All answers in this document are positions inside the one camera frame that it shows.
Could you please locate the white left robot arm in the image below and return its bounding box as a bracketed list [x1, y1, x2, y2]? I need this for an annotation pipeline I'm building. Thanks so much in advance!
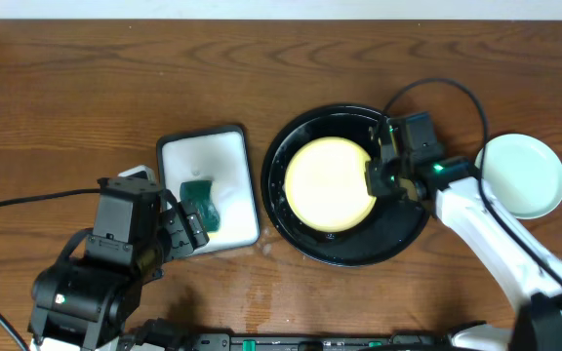
[28, 166, 209, 350]

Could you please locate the white rectangular tray black rim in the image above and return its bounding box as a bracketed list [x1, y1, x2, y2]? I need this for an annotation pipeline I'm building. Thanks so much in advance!
[156, 125, 260, 255]

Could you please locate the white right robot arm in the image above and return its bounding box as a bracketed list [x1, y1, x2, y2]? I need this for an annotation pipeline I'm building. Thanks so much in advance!
[365, 113, 562, 350]

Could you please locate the yellow plate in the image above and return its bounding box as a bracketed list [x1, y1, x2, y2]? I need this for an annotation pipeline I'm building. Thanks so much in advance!
[284, 136, 376, 233]

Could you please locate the round black tray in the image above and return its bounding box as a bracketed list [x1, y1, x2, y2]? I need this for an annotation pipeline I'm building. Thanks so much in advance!
[261, 103, 429, 267]

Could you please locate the light blue plate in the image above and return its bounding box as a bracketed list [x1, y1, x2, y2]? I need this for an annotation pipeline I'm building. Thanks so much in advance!
[475, 134, 562, 219]

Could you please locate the green yellow sponge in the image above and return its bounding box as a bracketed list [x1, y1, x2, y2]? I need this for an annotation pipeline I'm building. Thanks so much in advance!
[180, 179, 221, 232]

